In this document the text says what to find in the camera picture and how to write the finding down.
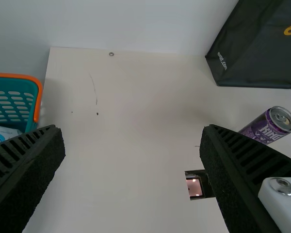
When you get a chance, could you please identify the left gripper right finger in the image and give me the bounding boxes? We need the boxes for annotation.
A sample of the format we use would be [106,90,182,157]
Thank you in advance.
[199,124,291,233]

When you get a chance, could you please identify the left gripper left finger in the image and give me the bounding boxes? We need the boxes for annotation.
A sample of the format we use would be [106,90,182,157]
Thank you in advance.
[0,124,66,233]

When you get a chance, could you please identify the purple can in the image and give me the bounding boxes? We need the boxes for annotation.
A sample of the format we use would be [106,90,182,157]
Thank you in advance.
[238,105,291,146]

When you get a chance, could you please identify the small square scanner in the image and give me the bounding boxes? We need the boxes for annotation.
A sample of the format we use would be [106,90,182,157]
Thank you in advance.
[184,169,218,200]

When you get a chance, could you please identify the teal shopping basket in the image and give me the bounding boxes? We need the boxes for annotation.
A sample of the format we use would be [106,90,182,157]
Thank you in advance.
[0,72,44,133]

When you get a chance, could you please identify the white and blue packet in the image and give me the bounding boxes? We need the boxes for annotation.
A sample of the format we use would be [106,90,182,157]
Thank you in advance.
[0,123,24,148]

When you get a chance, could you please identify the dark grey bag with straps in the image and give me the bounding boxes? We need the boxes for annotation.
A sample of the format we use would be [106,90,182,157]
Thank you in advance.
[205,0,291,89]

